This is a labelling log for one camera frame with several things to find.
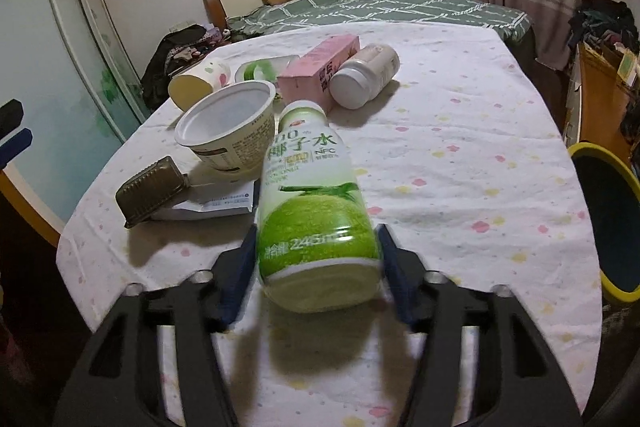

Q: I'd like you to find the white blue plastic pouch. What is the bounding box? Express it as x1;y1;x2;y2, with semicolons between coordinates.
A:
151;181;259;221

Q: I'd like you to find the dark clothes pile on cabinet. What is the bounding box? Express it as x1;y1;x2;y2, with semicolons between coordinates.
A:
141;24;227;112

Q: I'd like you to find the white pill bottle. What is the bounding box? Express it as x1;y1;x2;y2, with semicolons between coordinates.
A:
329;43;400;109

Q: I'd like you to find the white dotted table cloth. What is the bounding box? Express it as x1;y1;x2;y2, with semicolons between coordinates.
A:
56;23;602;426

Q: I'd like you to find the green coconut water bottle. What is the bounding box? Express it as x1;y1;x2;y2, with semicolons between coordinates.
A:
256;101;382;313

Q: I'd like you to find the yellow rimmed trash bin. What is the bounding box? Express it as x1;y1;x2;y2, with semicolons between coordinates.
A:
568;142;639;307

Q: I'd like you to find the clothes pile on desk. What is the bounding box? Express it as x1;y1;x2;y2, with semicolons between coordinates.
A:
567;0;639;68

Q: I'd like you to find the white yogurt cup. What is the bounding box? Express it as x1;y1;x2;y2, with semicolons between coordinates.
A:
175;80;276;176

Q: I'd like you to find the sliding wardrobe door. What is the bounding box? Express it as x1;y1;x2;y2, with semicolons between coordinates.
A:
1;0;150;243

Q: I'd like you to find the green checked bed quilt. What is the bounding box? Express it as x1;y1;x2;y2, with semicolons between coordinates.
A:
227;0;532;43

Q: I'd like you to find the paper cup with dots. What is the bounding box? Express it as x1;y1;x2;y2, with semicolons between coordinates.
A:
168;58;232;112

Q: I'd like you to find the clear jar green band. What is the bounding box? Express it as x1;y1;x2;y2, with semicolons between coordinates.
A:
234;55;297;83

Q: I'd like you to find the pink carton box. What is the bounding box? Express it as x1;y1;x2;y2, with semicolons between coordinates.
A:
278;34;360;114

